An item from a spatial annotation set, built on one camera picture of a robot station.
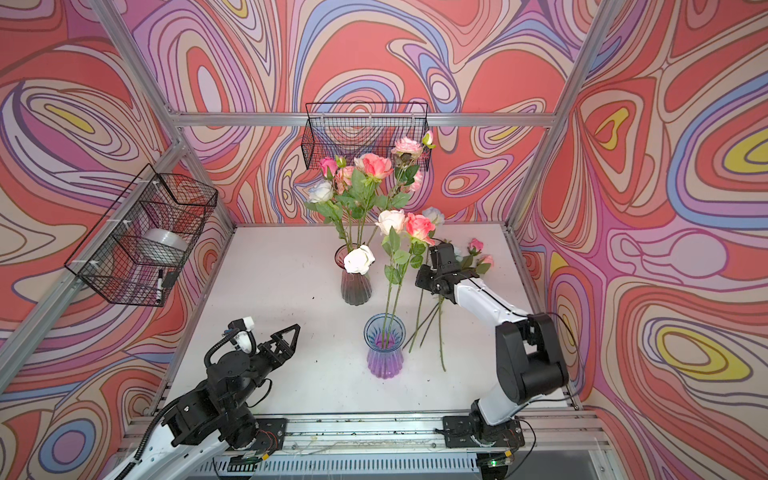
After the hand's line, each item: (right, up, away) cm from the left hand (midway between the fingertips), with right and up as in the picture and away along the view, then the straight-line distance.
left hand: (297, 332), depth 74 cm
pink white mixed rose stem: (+53, +19, +34) cm, 66 cm away
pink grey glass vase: (+12, +8, +28) cm, 31 cm away
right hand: (+34, +11, +18) cm, 40 cm away
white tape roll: (-33, +24, 0) cm, 40 cm away
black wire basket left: (-37, +21, -4) cm, 43 cm away
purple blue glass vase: (+22, 0, -2) cm, 22 cm away
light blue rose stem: (+38, +33, +24) cm, 56 cm away
